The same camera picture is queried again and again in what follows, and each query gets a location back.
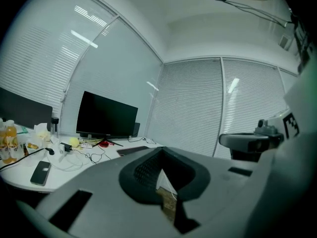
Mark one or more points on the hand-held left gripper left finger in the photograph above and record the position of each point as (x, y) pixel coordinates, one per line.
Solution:
(111, 207)

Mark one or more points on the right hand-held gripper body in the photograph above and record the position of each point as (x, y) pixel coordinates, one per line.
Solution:
(289, 124)

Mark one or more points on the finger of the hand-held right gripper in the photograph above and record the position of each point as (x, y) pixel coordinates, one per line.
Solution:
(235, 140)

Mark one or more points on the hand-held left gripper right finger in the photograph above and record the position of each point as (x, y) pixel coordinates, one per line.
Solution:
(223, 187)

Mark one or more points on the red glossy packet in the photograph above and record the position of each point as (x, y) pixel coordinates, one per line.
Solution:
(105, 144)

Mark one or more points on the white snack packet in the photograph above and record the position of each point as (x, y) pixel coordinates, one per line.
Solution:
(86, 145)

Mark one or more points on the white power adapter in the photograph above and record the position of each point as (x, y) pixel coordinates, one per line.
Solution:
(61, 151)

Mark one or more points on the yellow round toy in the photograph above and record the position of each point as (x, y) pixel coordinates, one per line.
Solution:
(74, 141)

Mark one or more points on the black charger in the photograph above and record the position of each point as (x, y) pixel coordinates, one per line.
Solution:
(66, 146)

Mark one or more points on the white air vent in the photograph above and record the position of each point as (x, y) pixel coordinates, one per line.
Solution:
(284, 42)

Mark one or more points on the black speaker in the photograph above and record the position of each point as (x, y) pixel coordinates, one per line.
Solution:
(136, 129)

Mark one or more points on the black printed T-shirt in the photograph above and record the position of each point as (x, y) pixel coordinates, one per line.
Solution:
(303, 38)

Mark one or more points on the black computer monitor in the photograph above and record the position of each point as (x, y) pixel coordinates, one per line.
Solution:
(106, 115)

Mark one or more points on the clear plastic food bag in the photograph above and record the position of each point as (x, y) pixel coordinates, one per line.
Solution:
(40, 133)

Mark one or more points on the green packet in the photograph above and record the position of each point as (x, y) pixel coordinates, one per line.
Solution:
(23, 131)

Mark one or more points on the yellow snack packet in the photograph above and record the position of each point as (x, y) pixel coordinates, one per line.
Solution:
(11, 145)

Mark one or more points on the orange juice bottle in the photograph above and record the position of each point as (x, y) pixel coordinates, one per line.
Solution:
(2, 142)

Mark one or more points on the dark slim monitor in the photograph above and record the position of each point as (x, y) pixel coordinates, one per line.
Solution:
(24, 113)

